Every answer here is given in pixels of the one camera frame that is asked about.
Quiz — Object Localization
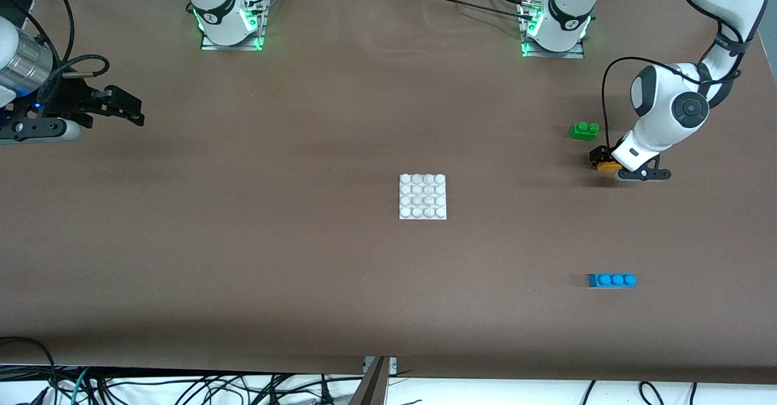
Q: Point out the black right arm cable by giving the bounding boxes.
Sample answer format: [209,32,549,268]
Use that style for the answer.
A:
[0,0,111,105]

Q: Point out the black looped floor cable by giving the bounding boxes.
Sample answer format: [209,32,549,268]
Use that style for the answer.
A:
[639,382,667,405]
[0,336,58,405]

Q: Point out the silver metal table bracket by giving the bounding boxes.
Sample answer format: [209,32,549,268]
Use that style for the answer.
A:
[362,356,398,374]

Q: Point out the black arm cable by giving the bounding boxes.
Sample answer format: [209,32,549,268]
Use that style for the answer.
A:
[0,0,111,105]
[601,0,756,151]

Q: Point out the dark metal support post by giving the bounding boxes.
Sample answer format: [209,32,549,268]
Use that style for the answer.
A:
[346,356,390,405]

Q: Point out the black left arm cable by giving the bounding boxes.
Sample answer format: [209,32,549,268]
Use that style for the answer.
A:
[601,0,756,151]

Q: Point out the long black base cable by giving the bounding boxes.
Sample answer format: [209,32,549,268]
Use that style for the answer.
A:
[425,0,541,22]

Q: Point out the blue three-stud block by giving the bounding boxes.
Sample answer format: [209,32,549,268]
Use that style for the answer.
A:
[588,273,637,288]

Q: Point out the brown table cover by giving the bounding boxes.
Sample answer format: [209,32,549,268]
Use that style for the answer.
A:
[0,0,777,385]

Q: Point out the teal floor cable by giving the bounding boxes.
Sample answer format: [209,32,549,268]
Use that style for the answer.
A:
[58,367,92,405]

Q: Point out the white studded base plate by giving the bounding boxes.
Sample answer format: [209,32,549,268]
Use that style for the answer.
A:
[399,174,447,220]

